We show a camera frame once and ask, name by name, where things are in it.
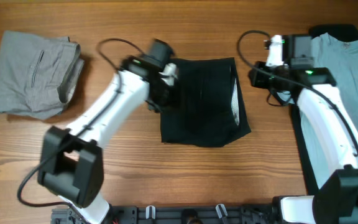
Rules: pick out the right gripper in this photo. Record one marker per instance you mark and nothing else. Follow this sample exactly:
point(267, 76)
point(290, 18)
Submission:
point(257, 79)

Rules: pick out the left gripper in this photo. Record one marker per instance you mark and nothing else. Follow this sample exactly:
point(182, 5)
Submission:
point(171, 101)

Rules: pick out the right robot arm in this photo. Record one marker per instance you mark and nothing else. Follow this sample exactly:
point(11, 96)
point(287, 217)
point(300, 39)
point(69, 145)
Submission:
point(316, 95)

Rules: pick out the black garment under t-shirt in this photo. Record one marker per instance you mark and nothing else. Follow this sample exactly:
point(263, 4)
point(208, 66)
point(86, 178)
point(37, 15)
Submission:
point(344, 33)

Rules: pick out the folded grey shorts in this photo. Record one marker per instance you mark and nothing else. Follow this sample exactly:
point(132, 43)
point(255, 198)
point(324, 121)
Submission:
point(38, 75)

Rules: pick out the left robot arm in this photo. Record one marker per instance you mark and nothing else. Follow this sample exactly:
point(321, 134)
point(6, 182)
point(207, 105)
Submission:
point(71, 164)

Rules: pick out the black shorts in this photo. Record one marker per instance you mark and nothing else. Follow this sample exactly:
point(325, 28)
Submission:
point(213, 112)

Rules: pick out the light blue t-shirt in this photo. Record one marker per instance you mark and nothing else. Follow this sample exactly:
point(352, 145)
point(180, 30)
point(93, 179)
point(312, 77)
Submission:
point(341, 58)

